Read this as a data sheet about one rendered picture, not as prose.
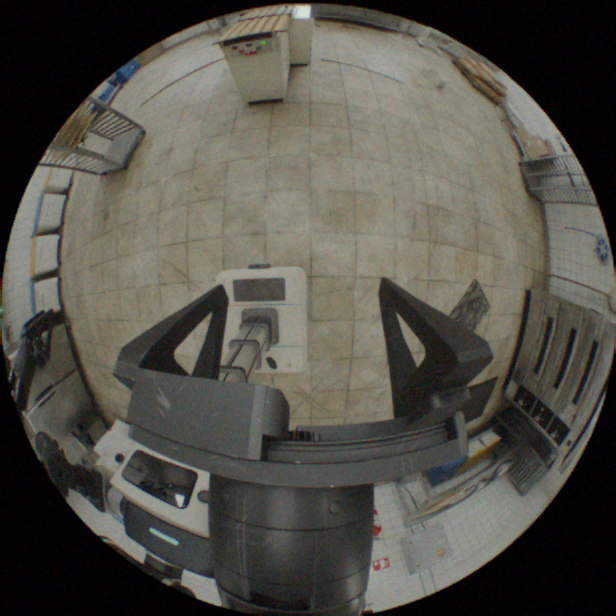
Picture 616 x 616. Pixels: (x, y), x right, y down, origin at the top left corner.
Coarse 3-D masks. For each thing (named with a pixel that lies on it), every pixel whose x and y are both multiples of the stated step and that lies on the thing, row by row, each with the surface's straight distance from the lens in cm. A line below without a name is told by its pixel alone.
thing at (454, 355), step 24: (384, 288) 12; (384, 312) 12; (408, 312) 9; (432, 312) 9; (384, 336) 12; (432, 336) 8; (456, 336) 8; (408, 360) 12; (432, 360) 8; (456, 360) 7; (480, 360) 7; (408, 384) 10; (432, 384) 8; (456, 384) 9; (408, 408) 10; (432, 408) 8; (456, 408) 10; (336, 432) 10; (360, 432) 10; (384, 432) 10
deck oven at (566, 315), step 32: (544, 320) 292; (576, 320) 277; (608, 320) 276; (544, 352) 296; (576, 352) 282; (608, 352) 280; (512, 384) 330; (544, 384) 303; (576, 384) 285; (608, 384) 263; (544, 416) 311; (576, 416) 298; (576, 448) 287
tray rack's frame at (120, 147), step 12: (96, 132) 288; (132, 132) 263; (120, 144) 270; (132, 144) 245; (108, 156) 282; (120, 156) 251; (60, 168) 269; (72, 168) 272; (108, 168) 263; (120, 168) 242
